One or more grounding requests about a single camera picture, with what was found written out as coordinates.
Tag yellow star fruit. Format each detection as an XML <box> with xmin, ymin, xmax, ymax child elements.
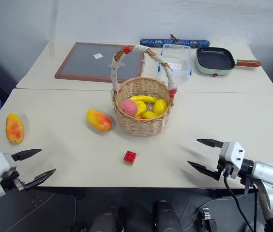
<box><xmin>134</xmin><ymin>101</ymin><xmax>147</xmax><ymax>117</ymax></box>

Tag blue patterned scroll box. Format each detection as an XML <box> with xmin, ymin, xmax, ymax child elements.
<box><xmin>139</xmin><ymin>38</ymin><xmax>211</xmax><ymax>48</ymax></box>

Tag black silver floor device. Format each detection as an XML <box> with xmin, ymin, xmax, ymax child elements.
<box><xmin>200</xmin><ymin>207</ymin><xmax>218</xmax><ymax>232</ymax></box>

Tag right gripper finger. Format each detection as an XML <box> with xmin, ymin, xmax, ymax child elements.
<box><xmin>187</xmin><ymin>160</ymin><xmax>221</xmax><ymax>182</ymax></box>
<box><xmin>196</xmin><ymin>138</ymin><xmax>225</xmax><ymax>149</ymax></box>

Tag clear box with blue clips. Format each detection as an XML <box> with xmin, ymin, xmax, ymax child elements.
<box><xmin>142</xmin><ymin>43</ymin><xmax>193</xmax><ymax>84</ymax></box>

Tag yellow red mango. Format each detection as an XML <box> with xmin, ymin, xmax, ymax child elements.
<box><xmin>5</xmin><ymin>113</ymin><xmax>25</xmax><ymax>144</ymax></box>
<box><xmin>86</xmin><ymin>109</ymin><xmax>113</xmax><ymax>132</ymax></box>

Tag yellow lemon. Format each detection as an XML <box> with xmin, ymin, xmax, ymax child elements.
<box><xmin>153</xmin><ymin>98</ymin><xmax>168</xmax><ymax>116</ymax></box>

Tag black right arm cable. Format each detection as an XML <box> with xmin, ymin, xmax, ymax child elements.
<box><xmin>223</xmin><ymin>166</ymin><xmax>255</xmax><ymax>232</ymax></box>

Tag wood framed chalkboard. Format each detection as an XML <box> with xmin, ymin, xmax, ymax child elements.
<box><xmin>54</xmin><ymin>42</ymin><xmax>146</xmax><ymax>84</ymax></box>

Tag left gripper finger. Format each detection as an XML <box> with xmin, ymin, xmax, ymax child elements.
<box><xmin>24</xmin><ymin>168</ymin><xmax>57</xmax><ymax>190</ymax></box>
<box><xmin>11</xmin><ymin>148</ymin><xmax>42</xmax><ymax>162</ymax></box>

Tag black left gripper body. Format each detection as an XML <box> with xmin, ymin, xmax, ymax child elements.
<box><xmin>0</xmin><ymin>154</ymin><xmax>28</xmax><ymax>192</ymax></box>

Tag pink peach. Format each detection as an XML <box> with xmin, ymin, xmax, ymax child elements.
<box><xmin>120</xmin><ymin>99</ymin><xmax>138</xmax><ymax>116</ymax></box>

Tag wicker basket with wrapped handle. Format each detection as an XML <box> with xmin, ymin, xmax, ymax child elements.
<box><xmin>109</xmin><ymin>44</ymin><xmax>178</xmax><ymax>136</ymax></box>

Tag green electric frying pan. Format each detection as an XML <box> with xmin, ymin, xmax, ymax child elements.
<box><xmin>194</xmin><ymin>46</ymin><xmax>262</xmax><ymax>78</ymax></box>

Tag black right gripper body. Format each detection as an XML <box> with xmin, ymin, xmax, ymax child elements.
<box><xmin>215</xmin><ymin>156</ymin><xmax>234</xmax><ymax>179</ymax></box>

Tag dark rounded shape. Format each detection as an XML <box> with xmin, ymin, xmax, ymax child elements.
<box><xmin>152</xmin><ymin>200</ymin><xmax>182</xmax><ymax>232</ymax></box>
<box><xmin>91</xmin><ymin>206</ymin><xmax>121</xmax><ymax>232</ymax></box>

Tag yellow banana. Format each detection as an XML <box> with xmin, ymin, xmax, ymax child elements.
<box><xmin>129</xmin><ymin>95</ymin><xmax>159</xmax><ymax>105</ymax></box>

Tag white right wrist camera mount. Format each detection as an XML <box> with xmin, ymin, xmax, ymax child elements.
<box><xmin>218</xmin><ymin>141</ymin><xmax>245</xmax><ymax>180</ymax></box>

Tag red toy brick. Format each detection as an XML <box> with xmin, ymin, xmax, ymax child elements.
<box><xmin>123</xmin><ymin>150</ymin><xmax>137</xmax><ymax>166</ymax></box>

